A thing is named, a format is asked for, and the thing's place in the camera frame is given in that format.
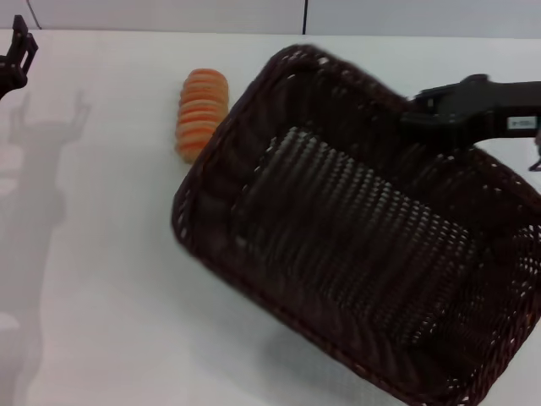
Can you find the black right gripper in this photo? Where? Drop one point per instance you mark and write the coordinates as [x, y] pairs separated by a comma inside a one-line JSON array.
[[513, 108]]

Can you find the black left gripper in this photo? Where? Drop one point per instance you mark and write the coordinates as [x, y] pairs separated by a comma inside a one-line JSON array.
[[9, 74]]

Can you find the dark brown woven basket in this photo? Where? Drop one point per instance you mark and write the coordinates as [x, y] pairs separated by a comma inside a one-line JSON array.
[[346, 237]]

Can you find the orange striped bread roll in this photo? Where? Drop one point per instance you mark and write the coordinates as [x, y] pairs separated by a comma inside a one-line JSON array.
[[202, 114]]

